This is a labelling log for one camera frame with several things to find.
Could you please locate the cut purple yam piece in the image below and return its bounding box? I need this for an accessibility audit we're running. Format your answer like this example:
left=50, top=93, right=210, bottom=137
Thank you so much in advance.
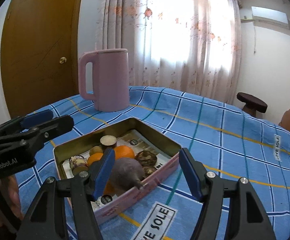
left=69, top=155, right=88, bottom=171

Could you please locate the large orange mandarin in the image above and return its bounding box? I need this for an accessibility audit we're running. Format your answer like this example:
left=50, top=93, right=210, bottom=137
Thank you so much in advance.
left=114, top=145, right=135, bottom=160

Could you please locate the round purple fruit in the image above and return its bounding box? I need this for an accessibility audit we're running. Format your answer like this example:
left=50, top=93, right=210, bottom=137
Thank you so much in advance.
left=109, top=158, right=144, bottom=196

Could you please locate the dark brown chestnut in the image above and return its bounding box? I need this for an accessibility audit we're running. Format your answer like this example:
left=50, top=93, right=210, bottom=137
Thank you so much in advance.
left=135, top=151, right=157, bottom=166

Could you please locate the person's left hand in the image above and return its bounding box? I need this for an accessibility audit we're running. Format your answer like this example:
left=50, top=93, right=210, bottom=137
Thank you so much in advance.
left=0, top=175, right=23, bottom=233

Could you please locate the pink metal tin box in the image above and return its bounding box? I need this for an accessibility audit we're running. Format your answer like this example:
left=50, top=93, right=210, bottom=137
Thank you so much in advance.
left=53, top=118, right=181, bottom=224

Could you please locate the brown wooden door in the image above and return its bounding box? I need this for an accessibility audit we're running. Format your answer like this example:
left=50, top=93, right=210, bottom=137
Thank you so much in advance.
left=0, top=0, right=81, bottom=118

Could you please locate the brass door knob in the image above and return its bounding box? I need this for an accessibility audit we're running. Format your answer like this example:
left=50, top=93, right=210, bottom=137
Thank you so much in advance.
left=59, top=57, right=67, bottom=64

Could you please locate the blue plaid tablecloth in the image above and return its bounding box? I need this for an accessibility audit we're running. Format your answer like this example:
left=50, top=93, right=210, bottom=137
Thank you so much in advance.
left=16, top=87, right=290, bottom=239

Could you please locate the pink electric kettle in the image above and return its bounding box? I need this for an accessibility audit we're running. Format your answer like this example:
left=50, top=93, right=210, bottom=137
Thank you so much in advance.
left=78, top=48, right=129, bottom=112

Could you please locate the printed leaflet in tin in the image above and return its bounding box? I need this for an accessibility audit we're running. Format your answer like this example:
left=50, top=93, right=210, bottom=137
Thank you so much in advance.
left=61, top=129, right=172, bottom=212

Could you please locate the dark round stool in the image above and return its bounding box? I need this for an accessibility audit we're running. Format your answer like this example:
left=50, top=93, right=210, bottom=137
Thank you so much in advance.
left=236, top=92, right=268, bottom=117

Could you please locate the floral sheer curtain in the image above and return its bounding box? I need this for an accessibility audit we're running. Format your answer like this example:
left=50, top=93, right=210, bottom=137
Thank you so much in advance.
left=96, top=0, right=241, bottom=104

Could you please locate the white air conditioner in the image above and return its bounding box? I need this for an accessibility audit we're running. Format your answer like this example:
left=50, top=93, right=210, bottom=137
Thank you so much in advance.
left=240, top=7, right=290, bottom=29

